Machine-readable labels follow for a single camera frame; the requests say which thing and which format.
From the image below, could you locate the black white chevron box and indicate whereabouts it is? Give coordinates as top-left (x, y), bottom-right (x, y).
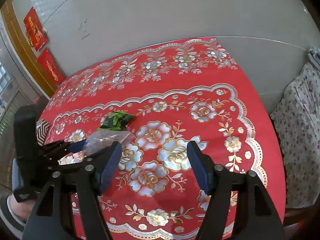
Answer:
top-left (36, 120), bottom-right (50, 146)

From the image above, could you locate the wooden door frame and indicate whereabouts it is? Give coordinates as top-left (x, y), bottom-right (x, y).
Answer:
top-left (0, 0), bottom-right (57, 98)

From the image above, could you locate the floral print cloth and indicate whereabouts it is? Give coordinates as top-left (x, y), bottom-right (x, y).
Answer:
top-left (270, 62), bottom-right (320, 209)

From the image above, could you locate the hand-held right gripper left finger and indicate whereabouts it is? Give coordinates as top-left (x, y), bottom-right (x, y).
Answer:
top-left (22, 141), bottom-right (122, 240)

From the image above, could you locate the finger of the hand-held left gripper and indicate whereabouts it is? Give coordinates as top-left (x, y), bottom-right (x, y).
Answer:
top-left (40, 140), bottom-right (88, 159)
top-left (49, 154), bottom-right (105, 173)

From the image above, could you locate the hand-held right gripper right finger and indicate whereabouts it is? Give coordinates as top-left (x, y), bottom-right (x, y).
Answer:
top-left (187, 141), bottom-right (287, 240)

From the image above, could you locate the red paper envelope lower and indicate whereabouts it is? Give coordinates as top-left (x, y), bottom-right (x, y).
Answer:
top-left (37, 48), bottom-right (66, 85)

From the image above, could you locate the green wrapped candy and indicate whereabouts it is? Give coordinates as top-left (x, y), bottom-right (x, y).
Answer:
top-left (97, 111), bottom-right (137, 131)

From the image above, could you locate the red floral tablecloth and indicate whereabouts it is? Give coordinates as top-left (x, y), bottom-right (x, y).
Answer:
top-left (37, 37), bottom-right (287, 240)

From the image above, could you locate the person's left forearm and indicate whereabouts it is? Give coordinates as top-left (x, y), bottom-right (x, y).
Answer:
top-left (0, 195), bottom-right (27, 230)

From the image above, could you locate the clear snack packet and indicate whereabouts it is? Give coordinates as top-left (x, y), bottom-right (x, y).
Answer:
top-left (84, 130), bottom-right (135, 159)

